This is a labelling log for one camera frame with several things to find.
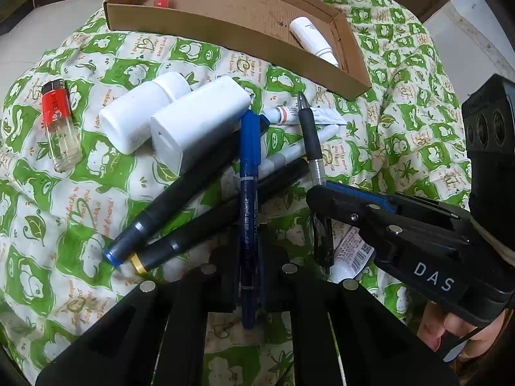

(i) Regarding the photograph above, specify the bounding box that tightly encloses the black marker with gold ring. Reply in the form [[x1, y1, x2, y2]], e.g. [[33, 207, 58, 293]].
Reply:
[[131, 158, 310, 279]]

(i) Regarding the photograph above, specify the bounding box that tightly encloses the white and grey marker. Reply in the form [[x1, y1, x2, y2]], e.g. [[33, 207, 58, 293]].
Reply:
[[229, 124, 341, 181]]

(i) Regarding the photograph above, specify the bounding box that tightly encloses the white charger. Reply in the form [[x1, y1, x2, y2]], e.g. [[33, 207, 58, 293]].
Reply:
[[151, 76, 252, 178]]

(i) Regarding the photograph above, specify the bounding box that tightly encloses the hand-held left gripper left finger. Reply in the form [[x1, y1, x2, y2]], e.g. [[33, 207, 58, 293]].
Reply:
[[35, 245, 242, 386]]

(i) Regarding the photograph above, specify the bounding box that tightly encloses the person's right hand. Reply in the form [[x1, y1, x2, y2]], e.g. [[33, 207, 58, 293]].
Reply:
[[417, 301, 508, 371]]

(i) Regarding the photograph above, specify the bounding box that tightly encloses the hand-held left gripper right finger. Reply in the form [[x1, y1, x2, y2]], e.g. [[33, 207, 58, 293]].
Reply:
[[259, 225, 459, 386]]

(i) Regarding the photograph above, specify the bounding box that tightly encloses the white cosmetic tube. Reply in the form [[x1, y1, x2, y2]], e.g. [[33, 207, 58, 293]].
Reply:
[[289, 16, 341, 68]]

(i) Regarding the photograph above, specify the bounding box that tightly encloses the blue pen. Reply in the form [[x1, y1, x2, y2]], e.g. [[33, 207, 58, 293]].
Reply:
[[238, 109, 271, 330]]

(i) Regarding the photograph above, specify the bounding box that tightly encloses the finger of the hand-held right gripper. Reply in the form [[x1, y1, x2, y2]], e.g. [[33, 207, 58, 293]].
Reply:
[[326, 182, 472, 226], [306, 185, 476, 265]]

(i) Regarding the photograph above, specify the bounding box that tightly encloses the pale tube with barcode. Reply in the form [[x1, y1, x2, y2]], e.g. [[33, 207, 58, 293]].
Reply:
[[328, 225, 377, 284]]

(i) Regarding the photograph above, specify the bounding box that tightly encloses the white pill bottle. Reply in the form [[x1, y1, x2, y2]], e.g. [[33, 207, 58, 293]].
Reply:
[[98, 71, 192, 156]]

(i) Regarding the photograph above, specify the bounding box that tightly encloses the black and silver gel pen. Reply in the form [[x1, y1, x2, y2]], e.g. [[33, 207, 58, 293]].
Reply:
[[296, 92, 334, 268]]

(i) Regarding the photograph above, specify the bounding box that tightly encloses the shallow cardboard box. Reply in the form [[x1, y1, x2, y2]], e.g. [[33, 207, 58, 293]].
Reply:
[[102, 0, 373, 101]]

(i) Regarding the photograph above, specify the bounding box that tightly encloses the black marker with blue ends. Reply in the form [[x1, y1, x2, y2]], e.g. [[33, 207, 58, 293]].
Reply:
[[104, 129, 242, 267]]

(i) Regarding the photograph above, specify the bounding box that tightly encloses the green and white printed blanket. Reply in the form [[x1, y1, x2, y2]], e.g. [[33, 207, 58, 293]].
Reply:
[[0, 0, 483, 386]]

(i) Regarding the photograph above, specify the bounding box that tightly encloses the small white ointment tube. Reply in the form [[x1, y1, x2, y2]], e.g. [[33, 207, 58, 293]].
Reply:
[[261, 105, 347, 126]]

